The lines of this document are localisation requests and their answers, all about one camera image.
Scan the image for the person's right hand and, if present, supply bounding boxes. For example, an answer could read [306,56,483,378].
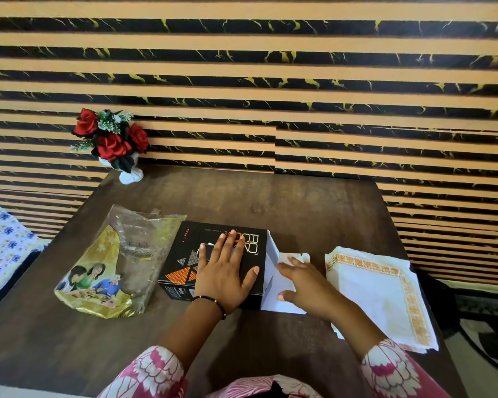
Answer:
[276,256,348,324]

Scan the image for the person's left hand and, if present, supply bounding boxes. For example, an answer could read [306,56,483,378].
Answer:
[193,230,260,316]

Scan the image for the white paper sheet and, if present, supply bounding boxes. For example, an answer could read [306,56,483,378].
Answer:
[261,252,312,316]

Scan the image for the black cardboard box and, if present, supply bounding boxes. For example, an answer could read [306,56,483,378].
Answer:
[158,221,280,310]

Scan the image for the person's right forearm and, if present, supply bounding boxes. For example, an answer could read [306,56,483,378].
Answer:
[313,295,392,363]

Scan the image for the person's left forearm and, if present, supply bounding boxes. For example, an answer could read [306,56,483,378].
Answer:
[157,297,233,369]

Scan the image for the white napkins with orange border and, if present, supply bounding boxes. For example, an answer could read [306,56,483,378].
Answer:
[325,246,440,355]

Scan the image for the gold plastic food packet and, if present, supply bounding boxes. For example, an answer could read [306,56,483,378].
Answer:
[54,204,187,320]

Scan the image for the white flower vase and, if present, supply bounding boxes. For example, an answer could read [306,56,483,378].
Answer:
[98,152,144,185]

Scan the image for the pink floral garment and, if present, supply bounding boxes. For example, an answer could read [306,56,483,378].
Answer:
[96,338,452,398]

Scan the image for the red artificial rose bouquet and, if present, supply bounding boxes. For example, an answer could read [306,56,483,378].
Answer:
[70,108,150,174]

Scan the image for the black floor fan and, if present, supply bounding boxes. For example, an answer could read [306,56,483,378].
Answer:
[417,271,498,379]

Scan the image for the blue floral white cloth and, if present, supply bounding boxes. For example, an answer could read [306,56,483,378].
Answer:
[0,194,51,308]

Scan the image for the black beaded bracelet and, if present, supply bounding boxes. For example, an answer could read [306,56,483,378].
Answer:
[191,295,227,321]

